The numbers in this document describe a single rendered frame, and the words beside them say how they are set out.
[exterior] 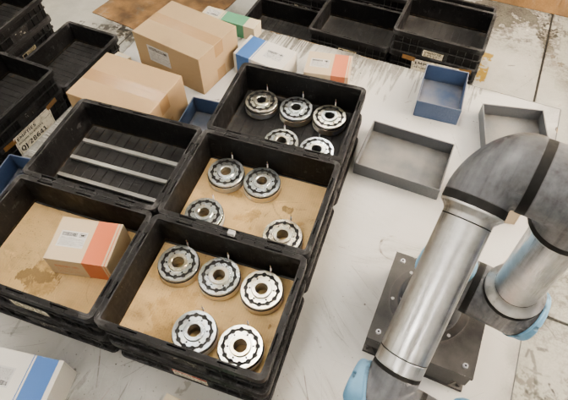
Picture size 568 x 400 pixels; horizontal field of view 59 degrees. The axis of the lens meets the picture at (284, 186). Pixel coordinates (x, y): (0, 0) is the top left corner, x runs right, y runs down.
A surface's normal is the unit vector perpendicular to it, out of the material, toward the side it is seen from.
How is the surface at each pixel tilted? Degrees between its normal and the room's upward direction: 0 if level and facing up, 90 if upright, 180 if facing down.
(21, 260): 0
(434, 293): 35
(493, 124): 0
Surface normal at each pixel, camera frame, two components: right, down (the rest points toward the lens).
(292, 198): -0.01, -0.60
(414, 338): -0.26, -0.07
